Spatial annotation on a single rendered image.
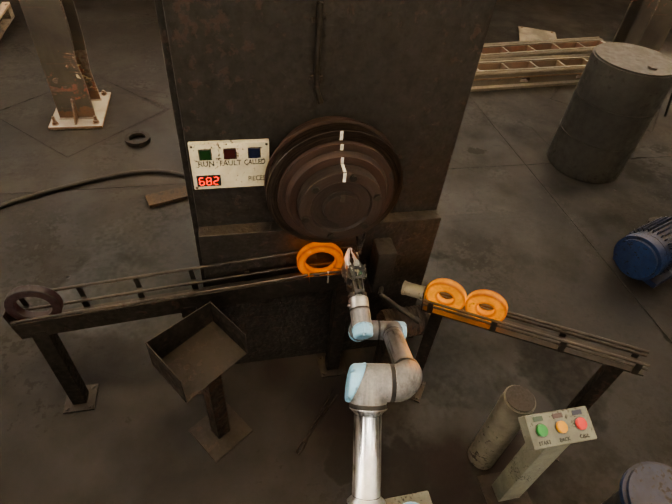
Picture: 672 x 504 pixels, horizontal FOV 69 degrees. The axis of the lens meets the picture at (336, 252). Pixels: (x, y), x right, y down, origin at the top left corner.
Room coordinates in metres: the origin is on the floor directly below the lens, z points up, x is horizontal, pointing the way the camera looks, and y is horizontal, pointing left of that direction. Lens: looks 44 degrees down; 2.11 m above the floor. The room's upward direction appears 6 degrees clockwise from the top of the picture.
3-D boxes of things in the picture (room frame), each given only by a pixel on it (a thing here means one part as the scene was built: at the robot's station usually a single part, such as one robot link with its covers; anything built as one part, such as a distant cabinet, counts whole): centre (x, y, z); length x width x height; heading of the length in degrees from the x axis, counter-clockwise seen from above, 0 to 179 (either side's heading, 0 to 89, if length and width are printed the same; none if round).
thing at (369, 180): (1.25, 0.00, 1.11); 0.28 x 0.06 x 0.28; 106
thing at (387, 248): (1.42, -0.19, 0.68); 0.11 x 0.08 x 0.24; 16
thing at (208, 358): (0.94, 0.44, 0.36); 0.26 x 0.20 x 0.72; 141
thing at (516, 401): (0.97, -0.74, 0.26); 0.12 x 0.12 x 0.52
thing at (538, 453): (0.83, -0.82, 0.31); 0.24 x 0.16 x 0.62; 106
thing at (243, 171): (1.36, 0.39, 1.15); 0.26 x 0.02 x 0.18; 106
